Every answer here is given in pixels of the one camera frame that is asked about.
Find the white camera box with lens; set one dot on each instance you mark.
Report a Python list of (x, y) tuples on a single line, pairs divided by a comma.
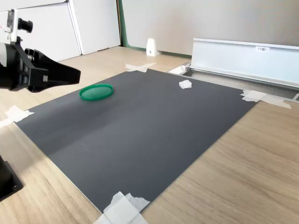
[(12, 25)]

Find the white tape cross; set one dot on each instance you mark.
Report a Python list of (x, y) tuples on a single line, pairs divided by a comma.
[(16, 114), (140, 67), (121, 210), (257, 96)]

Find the grey partition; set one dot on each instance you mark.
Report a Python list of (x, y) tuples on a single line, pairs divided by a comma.
[(198, 18)]

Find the dark grey mat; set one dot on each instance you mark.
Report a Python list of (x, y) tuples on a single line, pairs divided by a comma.
[(140, 140)]

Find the small white bracket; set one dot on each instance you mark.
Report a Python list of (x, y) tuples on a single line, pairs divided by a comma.
[(151, 47)]

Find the round green lid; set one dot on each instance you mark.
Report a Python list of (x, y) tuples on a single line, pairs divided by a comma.
[(95, 92)]

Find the small white plastic terminal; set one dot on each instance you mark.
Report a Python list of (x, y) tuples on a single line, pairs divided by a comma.
[(185, 84)]

